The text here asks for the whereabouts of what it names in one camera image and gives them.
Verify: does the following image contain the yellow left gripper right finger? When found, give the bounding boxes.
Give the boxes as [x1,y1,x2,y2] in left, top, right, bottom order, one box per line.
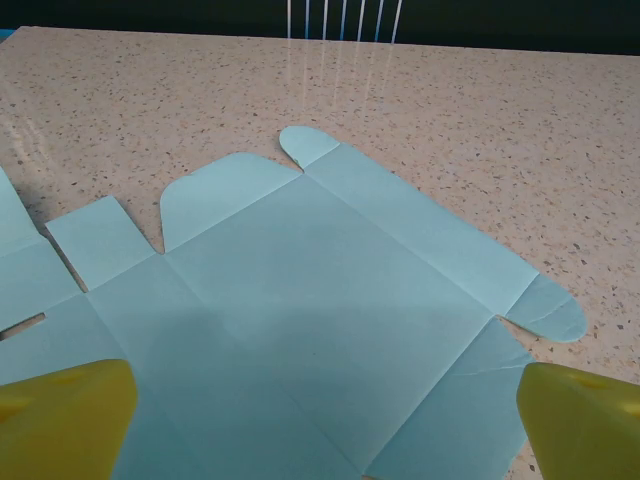
[516,362,640,480]

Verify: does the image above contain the light blue paper box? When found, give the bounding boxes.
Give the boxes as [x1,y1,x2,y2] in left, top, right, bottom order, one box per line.
[0,124,587,480]

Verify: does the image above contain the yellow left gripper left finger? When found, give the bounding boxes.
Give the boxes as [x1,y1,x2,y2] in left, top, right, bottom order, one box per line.
[0,358,139,480]

